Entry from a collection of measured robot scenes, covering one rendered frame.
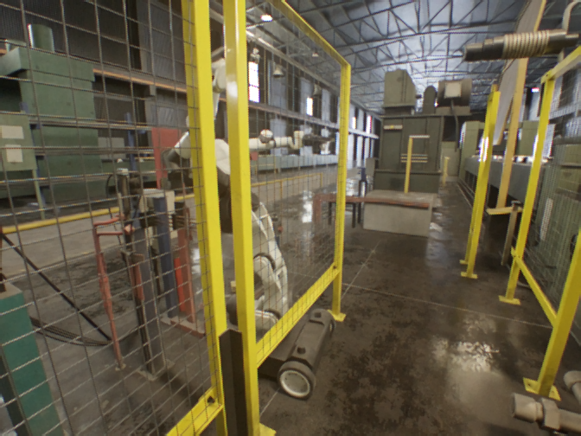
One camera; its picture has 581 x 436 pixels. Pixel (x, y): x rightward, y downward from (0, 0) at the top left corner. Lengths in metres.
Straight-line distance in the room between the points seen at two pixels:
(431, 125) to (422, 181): 0.93
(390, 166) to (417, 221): 1.23
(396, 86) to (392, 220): 2.31
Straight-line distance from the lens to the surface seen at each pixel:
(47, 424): 1.60
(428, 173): 5.18
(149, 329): 1.79
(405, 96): 5.39
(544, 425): 1.67
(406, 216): 4.57
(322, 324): 1.86
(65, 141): 9.59
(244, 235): 0.95
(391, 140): 5.28
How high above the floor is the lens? 1.25
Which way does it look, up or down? 13 degrees down
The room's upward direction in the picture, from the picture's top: straight up
